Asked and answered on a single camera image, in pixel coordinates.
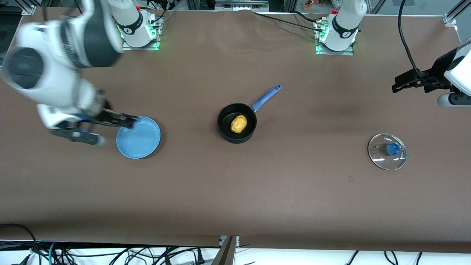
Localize glass lid with blue knob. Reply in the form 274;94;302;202
368;133;408;171

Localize yellow potato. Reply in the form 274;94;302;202
230;115;248;134

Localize blue round plate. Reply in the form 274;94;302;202
116;116;161;159

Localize black box with ports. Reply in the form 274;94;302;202
215;0;270;11

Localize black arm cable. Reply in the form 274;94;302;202
398;0;443;84

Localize aluminium frame profile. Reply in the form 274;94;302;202
443;0;467;26
20;0;38;16

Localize short black base cable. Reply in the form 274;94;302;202
291;10;321;23

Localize black looped floor cable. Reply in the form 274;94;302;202
0;223;42;265

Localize long black base cable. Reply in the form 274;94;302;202
253;13;324;33

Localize black pot with blue handle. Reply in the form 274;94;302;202
217;84;283;144

